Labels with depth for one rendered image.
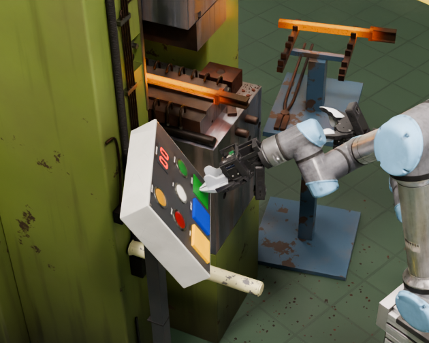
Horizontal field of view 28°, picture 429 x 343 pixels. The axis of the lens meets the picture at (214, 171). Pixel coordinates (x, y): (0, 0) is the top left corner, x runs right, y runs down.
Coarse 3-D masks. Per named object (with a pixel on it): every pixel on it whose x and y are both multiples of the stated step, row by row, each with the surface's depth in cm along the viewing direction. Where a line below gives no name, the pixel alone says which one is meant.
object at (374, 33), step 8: (280, 24) 310; (288, 24) 309; (296, 24) 308; (304, 24) 308; (312, 24) 308; (320, 24) 307; (328, 24) 307; (320, 32) 308; (328, 32) 307; (336, 32) 306; (344, 32) 305; (360, 32) 303; (368, 32) 303; (376, 32) 303; (384, 32) 301; (392, 32) 300; (368, 40) 304; (376, 40) 304; (384, 40) 304; (392, 40) 303
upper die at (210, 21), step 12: (216, 12) 247; (144, 24) 244; (156, 24) 243; (204, 24) 242; (216, 24) 249; (144, 36) 247; (156, 36) 245; (168, 36) 243; (180, 36) 241; (192, 36) 239; (204, 36) 244; (192, 48) 242
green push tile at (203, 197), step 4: (196, 180) 229; (196, 184) 228; (200, 184) 230; (196, 188) 226; (196, 192) 225; (200, 192) 228; (200, 196) 227; (204, 196) 229; (200, 200) 226; (204, 200) 228; (204, 204) 227
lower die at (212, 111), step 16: (192, 80) 273; (208, 80) 273; (160, 96) 267; (176, 96) 267; (192, 96) 266; (160, 112) 262; (176, 112) 262; (192, 112) 261; (208, 112) 262; (192, 128) 261; (208, 128) 266
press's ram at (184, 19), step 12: (144, 0) 233; (156, 0) 231; (168, 0) 229; (180, 0) 227; (192, 0) 230; (204, 0) 237; (216, 0) 245; (144, 12) 235; (156, 12) 234; (168, 12) 232; (180, 12) 230; (192, 12) 232; (204, 12) 240; (168, 24) 234; (180, 24) 232; (192, 24) 234
